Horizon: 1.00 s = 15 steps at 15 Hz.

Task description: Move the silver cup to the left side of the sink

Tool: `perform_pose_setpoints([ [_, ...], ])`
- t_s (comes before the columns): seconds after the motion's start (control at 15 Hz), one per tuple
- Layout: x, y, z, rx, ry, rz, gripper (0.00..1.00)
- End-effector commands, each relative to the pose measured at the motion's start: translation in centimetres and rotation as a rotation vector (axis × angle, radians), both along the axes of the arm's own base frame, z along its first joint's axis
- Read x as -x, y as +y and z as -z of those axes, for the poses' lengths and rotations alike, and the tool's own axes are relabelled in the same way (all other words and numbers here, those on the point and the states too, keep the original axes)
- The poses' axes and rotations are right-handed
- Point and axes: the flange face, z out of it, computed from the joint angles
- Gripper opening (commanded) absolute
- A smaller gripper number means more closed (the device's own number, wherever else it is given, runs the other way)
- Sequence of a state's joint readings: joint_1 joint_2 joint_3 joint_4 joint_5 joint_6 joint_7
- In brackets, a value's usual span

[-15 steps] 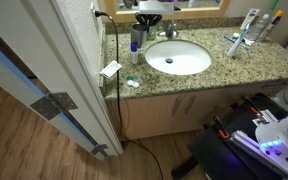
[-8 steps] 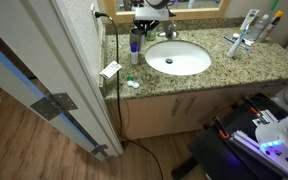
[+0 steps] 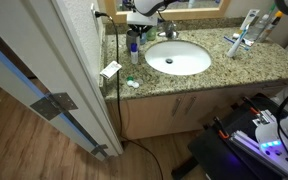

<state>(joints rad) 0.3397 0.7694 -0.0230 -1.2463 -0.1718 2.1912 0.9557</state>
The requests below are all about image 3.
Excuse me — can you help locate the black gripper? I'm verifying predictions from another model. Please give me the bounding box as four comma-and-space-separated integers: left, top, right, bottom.
135, 24, 155, 38

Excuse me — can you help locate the white oval sink basin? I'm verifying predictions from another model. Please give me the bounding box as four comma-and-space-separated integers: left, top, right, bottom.
144, 40, 213, 77

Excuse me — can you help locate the blue soap pump bottle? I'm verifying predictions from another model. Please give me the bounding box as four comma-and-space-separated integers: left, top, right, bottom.
139, 33, 148, 46

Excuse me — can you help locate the green soap pump bottle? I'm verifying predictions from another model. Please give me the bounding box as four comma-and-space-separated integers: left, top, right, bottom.
146, 25, 158, 42

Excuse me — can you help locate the small white bottle blue cap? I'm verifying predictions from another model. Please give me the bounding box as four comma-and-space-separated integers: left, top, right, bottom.
130, 42, 139, 66

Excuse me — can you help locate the chrome faucet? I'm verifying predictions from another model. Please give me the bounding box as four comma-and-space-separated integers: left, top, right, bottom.
157, 20, 180, 40

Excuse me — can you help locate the small white carton box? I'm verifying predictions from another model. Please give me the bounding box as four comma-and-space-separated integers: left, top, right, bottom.
99, 60, 123, 80

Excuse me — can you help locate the wood framed mirror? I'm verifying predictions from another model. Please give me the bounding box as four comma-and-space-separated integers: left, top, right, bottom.
103, 0, 232, 24

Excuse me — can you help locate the white green contact lens case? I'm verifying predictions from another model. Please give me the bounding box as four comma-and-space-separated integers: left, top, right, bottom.
125, 76, 141, 90

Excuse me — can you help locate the light wood vanity cabinet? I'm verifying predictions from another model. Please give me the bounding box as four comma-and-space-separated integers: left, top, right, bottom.
105, 79, 288, 141

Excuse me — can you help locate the blue white manual toothbrush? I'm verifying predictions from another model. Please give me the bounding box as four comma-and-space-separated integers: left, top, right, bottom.
223, 35, 251, 52

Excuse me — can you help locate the white electric toothbrush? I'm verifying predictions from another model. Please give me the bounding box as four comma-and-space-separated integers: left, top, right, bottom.
225, 23, 251, 59

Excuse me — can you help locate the white toothpaste tube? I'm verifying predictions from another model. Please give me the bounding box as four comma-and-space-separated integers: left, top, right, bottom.
232, 32, 257, 48

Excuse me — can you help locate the toothbrush head package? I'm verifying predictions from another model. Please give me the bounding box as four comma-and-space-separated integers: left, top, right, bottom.
238, 8, 261, 33

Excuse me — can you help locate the white door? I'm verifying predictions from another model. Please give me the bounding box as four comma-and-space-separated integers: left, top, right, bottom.
0, 0, 125, 163

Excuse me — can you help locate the large grey door hinge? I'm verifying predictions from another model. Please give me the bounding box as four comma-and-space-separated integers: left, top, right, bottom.
30, 92, 79, 122

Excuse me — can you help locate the small grey door hinge plate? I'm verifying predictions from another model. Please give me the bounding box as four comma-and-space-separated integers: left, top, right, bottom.
90, 143, 109, 158

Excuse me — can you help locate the black orange clamp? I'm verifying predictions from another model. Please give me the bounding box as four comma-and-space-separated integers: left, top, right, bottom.
213, 116, 231, 140
242, 96, 262, 117

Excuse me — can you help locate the clear bottle yellow cap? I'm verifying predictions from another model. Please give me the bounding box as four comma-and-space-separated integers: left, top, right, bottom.
259, 10, 284, 43

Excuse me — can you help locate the black robot cart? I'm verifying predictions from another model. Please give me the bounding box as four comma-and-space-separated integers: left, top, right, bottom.
170, 93, 288, 180

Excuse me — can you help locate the grey wrist camera bar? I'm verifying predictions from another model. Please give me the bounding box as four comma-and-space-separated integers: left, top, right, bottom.
126, 13, 159, 27

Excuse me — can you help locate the white wall outlet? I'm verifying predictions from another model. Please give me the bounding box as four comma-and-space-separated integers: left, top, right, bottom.
90, 3, 100, 34

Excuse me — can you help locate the black power cable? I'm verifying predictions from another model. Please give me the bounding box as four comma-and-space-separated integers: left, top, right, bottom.
94, 11, 165, 180

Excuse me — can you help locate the metal cabinet handle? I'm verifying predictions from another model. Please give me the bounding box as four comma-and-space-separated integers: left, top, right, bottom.
183, 96, 197, 117
171, 97, 182, 118

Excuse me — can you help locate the silver aluminium rail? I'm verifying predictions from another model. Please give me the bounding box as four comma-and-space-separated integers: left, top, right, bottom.
229, 109, 285, 174

